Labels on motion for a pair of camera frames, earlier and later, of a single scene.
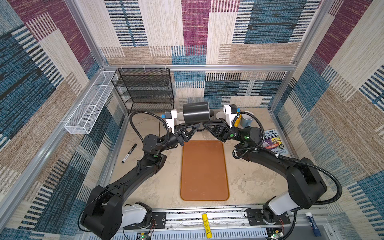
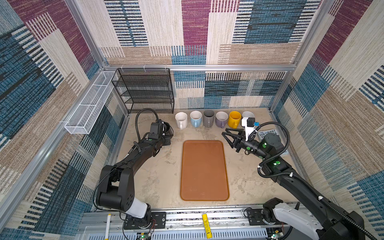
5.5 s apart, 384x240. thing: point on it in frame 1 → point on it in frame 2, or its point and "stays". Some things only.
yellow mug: x=237 y=121 stays
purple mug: x=220 y=114 stays
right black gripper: x=222 y=134 → x=239 y=141
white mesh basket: x=80 y=121 stays
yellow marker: x=208 y=229 stays
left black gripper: x=180 y=135 → x=167 y=141
